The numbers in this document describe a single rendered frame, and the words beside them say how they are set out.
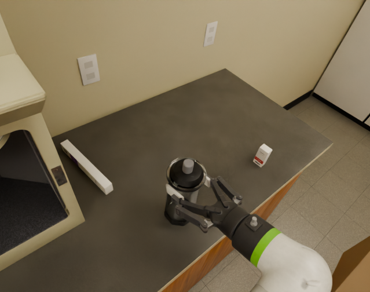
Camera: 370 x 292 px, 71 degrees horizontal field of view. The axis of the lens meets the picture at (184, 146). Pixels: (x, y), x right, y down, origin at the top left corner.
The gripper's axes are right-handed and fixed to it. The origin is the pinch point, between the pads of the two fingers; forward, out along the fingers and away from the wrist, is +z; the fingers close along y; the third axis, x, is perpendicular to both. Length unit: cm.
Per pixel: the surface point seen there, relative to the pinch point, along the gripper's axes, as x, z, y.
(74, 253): 15.2, 13.0, 32.2
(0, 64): -41, 3, 28
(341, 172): 114, 4, -178
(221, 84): 5, 48, -65
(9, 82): -39.9, -1.7, 28.8
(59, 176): -11.6, 13.2, 27.2
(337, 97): 83, 51, -254
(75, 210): 5.0, 17.8, 26.9
